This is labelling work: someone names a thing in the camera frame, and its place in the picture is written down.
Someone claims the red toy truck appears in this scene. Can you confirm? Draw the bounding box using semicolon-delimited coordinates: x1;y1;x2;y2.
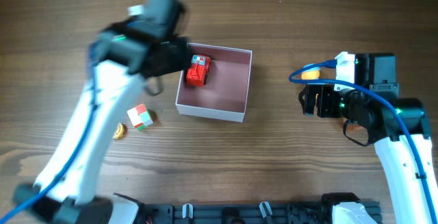
185;55;211;87

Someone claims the white box pink interior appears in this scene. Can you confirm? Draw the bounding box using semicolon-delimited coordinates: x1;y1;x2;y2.
175;43;253;123

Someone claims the small colourful puzzle cube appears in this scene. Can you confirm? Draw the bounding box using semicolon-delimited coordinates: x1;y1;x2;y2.
127;103;153;130

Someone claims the yellow toy wheel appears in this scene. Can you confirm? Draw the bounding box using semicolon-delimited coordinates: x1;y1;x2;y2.
112;123;125;140

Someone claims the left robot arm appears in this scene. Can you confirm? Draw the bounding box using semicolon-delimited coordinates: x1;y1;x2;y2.
1;0;191;223

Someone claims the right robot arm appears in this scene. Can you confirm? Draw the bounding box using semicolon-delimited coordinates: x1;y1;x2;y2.
289;51;437;223

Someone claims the yellow duck toy blue hat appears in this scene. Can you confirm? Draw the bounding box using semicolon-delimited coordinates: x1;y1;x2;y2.
300;66;320;80

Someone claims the brown plush capybara toy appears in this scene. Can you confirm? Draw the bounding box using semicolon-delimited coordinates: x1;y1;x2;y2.
343;118;364;132

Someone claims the right blue cable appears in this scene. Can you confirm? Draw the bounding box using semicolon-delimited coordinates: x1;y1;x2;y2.
288;59;438;224

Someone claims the blue cable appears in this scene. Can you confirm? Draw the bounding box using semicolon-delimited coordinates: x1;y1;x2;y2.
288;59;438;224
0;79;100;224

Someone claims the left blue cable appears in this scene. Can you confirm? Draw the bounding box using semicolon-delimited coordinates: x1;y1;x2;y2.
0;79;100;224

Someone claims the black mounting rail base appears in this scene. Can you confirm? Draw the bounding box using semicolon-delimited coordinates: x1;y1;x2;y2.
112;192;382;224

